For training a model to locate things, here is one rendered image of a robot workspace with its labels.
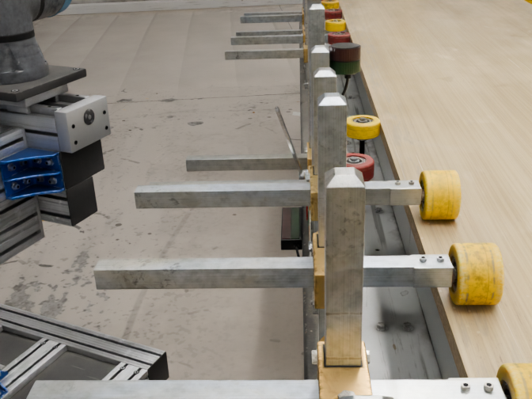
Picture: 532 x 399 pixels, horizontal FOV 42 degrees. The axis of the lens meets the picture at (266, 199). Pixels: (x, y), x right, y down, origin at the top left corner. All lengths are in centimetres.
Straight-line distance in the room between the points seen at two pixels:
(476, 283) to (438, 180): 27
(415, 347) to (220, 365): 108
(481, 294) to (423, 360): 42
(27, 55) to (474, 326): 110
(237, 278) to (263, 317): 162
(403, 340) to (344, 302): 69
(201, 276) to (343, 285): 30
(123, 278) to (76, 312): 176
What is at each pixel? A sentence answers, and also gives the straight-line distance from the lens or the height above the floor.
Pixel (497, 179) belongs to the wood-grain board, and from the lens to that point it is 135.
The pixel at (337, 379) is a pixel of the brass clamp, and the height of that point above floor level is 97.
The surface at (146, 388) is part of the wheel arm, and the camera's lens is 73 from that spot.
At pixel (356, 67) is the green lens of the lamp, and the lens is 136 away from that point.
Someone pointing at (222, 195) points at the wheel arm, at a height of 95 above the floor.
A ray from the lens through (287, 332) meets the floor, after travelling 245.
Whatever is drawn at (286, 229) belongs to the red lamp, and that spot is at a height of 70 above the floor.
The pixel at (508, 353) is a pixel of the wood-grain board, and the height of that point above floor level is 90.
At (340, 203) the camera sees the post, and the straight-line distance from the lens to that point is 63.
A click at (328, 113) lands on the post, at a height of 115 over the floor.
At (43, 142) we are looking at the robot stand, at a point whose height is 92.
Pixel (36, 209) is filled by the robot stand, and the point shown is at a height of 76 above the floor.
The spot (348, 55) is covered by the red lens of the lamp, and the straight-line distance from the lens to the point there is 134.
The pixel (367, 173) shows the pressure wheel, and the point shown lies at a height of 89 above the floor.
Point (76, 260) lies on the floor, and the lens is 304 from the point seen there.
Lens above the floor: 141
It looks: 24 degrees down
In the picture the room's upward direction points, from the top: 2 degrees counter-clockwise
